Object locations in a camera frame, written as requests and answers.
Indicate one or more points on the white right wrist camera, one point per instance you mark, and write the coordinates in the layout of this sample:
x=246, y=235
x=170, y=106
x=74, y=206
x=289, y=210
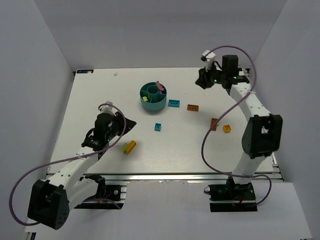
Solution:
x=208, y=57

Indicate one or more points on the purple long lego brick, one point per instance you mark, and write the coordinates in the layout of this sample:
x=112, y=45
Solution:
x=160, y=86

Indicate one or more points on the yellow small lego brick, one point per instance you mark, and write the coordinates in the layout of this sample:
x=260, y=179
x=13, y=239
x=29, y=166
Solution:
x=227, y=128

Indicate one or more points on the dark orange long lego brick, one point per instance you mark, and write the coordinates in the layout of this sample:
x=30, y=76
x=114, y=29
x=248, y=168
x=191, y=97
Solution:
x=192, y=107

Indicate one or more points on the small teal square lego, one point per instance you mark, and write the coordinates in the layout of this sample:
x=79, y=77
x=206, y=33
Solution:
x=158, y=127

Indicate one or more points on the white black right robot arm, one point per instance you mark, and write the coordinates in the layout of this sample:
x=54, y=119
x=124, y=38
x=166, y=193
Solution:
x=236, y=84

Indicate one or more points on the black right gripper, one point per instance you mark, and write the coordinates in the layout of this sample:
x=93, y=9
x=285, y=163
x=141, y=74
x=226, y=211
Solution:
x=205, y=78

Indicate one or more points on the yellow-orange long lego brick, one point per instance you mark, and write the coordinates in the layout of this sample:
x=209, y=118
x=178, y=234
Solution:
x=130, y=147

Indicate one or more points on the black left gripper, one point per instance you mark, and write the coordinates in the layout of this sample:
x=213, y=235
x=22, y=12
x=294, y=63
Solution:
x=122, y=124

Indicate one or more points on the left blue corner label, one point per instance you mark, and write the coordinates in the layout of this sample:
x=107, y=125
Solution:
x=84, y=71

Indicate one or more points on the aluminium table rail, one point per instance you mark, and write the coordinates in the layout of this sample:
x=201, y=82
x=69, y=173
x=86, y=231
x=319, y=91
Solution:
x=262, y=134
x=163, y=177

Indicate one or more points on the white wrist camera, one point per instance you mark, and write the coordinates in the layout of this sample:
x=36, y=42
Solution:
x=106, y=108
x=208, y=57

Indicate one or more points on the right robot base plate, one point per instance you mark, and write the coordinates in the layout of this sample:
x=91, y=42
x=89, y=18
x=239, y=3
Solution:
x=226, y=199

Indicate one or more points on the teal long lego brick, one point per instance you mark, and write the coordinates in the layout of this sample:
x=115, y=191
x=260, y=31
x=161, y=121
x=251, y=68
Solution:
x=174, y=103

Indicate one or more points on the teal round divided container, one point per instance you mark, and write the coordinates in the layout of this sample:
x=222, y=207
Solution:
x=156, y=102

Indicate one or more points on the light green small lego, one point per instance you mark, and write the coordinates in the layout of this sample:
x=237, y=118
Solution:
x=124, y=148

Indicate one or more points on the aluminium right table rail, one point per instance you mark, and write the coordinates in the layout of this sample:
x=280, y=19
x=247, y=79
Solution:
x=262, y=134

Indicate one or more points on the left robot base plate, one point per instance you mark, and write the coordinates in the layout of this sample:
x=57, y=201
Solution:
x=110, y=197

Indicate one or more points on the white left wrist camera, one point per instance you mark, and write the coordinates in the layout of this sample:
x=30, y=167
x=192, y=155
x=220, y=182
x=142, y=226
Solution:
x=106, y=108

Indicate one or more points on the orange 2x3 lego brick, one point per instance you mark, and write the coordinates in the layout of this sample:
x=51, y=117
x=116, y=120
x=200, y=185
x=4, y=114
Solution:
x=213, y=124

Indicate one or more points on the aluminium front table rail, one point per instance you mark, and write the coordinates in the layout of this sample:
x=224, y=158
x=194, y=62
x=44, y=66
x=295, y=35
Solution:
x=163, y=177

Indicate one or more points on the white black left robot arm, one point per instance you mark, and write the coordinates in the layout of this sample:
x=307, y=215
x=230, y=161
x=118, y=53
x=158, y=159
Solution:
x=52, y=199

